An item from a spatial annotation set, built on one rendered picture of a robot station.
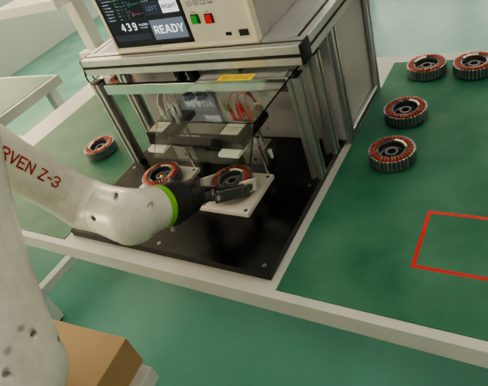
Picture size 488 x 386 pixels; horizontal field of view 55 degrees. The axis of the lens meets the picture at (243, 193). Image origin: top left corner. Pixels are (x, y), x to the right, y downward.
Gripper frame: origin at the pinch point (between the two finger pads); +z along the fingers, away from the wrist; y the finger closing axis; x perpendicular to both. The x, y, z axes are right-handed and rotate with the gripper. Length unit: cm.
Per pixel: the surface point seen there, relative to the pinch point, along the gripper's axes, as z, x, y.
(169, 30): -6.1, 37.1, -12.2
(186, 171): 6.2, 0.1, -19.8
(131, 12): -8.7, 41.7, -21.7
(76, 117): 34, 12, -101
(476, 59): 59, 29, 47
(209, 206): -4.1, -5.8, -4.3
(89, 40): 52, 45, -111
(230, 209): -4.0, -5.8, 2.3
